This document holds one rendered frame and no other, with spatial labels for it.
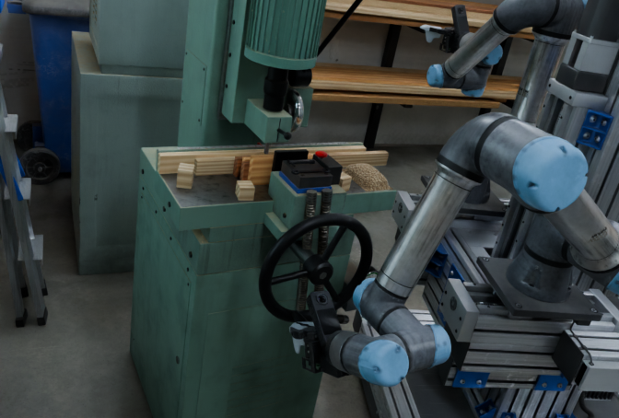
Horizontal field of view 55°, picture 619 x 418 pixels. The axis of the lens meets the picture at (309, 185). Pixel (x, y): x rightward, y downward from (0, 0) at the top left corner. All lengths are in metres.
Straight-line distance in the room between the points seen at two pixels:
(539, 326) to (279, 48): 0.90
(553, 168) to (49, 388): 1.74
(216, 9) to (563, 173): 0.96
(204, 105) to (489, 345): 0.96
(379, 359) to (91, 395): 1.33
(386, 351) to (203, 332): 0.66
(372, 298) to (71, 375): 1.32
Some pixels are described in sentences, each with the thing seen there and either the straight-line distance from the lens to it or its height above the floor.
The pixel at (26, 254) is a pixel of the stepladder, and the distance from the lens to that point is 2.30.
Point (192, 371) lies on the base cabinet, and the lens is 1.67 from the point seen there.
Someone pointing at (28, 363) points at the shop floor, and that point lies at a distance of 2.33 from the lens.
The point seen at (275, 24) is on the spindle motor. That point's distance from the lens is 1.40.
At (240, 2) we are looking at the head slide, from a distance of 1.55.
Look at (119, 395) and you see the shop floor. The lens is 2.18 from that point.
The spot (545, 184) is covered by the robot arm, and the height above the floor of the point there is 1.21.
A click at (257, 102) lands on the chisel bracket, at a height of 1.07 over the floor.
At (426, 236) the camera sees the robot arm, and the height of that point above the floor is 1.03.
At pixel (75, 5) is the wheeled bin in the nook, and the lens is 3.15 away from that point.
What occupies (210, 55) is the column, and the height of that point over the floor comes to 1.15.
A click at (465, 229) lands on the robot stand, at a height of 0.73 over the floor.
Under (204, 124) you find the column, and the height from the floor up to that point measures 0.96.
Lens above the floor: 1.54
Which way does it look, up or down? 25 degrees down
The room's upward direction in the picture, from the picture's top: 11 degrees clockwise
